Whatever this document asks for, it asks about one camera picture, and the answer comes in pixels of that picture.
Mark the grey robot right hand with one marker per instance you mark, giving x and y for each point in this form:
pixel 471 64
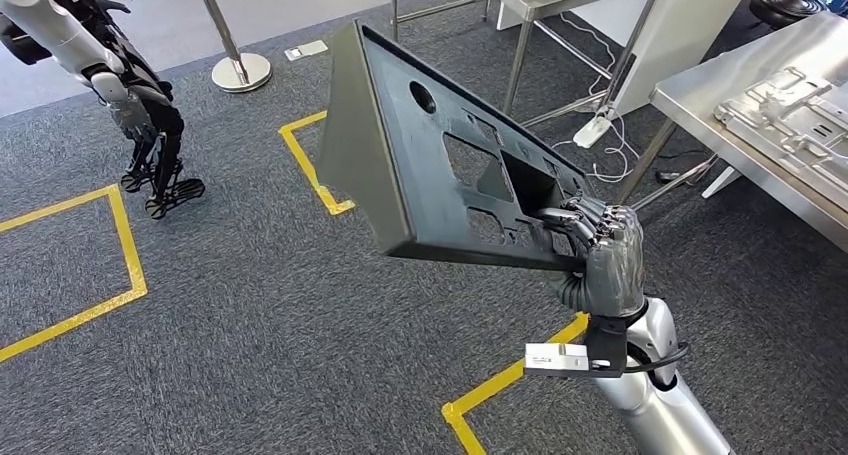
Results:
pixel 616 273

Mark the black plastic panel part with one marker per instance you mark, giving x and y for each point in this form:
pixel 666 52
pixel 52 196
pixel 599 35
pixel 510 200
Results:
pixel 384 140

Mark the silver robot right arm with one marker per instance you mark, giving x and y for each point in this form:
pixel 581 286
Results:
pixel 662 419

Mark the steel workbench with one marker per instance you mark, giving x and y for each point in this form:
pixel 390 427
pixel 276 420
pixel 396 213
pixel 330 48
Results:
pixel 702 88

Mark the black power adapter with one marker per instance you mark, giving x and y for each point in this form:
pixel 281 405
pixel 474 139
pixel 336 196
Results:
pixel 668 177

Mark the white power strip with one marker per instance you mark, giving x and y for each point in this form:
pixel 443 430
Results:
pixel 591 132

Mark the yellow floor tape square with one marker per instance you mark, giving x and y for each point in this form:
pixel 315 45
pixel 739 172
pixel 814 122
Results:
pixel 129 240
pixel 457 411
pixel 308 167

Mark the stamped silver metal plate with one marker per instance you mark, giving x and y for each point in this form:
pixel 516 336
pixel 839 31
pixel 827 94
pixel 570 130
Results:
pixel 795 134

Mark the white board panel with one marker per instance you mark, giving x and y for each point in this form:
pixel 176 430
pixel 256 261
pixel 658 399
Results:
pixel 696 34

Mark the black round ribbed disc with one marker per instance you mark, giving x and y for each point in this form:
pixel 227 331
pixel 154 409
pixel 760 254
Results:
pixel 788 5

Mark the silver floor outlet plate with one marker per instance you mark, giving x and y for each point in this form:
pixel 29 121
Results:
pixel 307 50

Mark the chrome stanchion with round base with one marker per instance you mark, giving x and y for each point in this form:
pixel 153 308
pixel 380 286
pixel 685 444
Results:
pixel 242 74

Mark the silver black humanoid robot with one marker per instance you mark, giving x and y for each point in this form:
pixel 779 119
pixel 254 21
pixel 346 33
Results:
pixel 53 28

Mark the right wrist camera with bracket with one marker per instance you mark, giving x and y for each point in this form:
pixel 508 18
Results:
pixel 556 358

